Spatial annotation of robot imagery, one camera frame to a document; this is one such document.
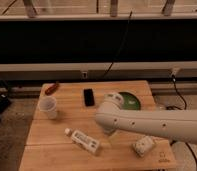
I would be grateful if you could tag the white plastic bottle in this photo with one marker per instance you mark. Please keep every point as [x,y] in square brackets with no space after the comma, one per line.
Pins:
[86,142]

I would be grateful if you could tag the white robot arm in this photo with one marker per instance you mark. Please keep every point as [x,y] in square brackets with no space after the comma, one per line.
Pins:
[179,125]

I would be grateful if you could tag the green ceramic bowl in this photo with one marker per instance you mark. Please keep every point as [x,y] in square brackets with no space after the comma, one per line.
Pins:
[131,102]

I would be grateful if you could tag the black rectangular block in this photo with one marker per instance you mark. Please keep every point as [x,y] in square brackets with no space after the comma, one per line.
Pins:
[89,97]

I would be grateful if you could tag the translucent plastic cup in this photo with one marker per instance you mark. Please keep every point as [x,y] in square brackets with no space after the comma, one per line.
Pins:
[48,105]

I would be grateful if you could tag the white square box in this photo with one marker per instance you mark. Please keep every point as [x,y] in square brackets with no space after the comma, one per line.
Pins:
[143,145]

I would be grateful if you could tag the red-brown handled tool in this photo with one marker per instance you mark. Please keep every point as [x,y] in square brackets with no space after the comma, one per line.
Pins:
[52,89]

